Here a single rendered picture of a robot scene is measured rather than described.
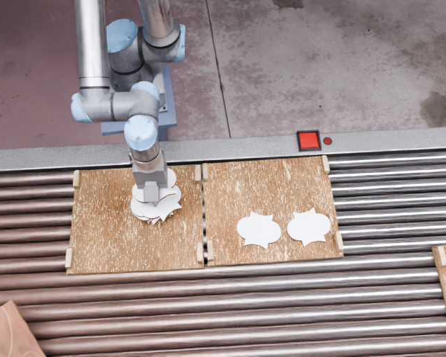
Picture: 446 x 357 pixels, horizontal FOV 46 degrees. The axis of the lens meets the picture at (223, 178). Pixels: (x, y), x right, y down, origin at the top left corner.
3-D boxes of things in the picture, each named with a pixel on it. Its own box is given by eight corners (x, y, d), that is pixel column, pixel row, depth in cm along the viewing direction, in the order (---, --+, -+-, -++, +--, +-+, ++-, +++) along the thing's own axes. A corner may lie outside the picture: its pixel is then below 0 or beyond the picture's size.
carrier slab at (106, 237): (77, 172, 175) (76, 170, 174) (201, 167, 176) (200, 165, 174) (67, 275, 159) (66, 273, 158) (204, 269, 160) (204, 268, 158)
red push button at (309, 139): (299, 134, 182) (299, 132, 181) (316, 134, 182) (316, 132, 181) (301, 149, 179) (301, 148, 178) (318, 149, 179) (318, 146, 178)
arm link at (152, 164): (159, 162, 135) (127, 163, 135) (161, 171, 139) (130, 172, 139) (160, 137, 138) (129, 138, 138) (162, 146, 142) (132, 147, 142)
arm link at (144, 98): (115, 79, 136) (110, 115, 130) (158, 78, 135) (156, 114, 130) (121, 98, 143) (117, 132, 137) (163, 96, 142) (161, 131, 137)
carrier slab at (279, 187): (202, 166, 176) (202, 163, 175) (324, 158, 177) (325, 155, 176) (208, 267, 160) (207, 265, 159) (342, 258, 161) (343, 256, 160)
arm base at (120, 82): (112, 64, 190) (105, 44, 182) (153, 62, 190) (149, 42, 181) (109, 97, 182) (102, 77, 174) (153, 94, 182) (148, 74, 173)
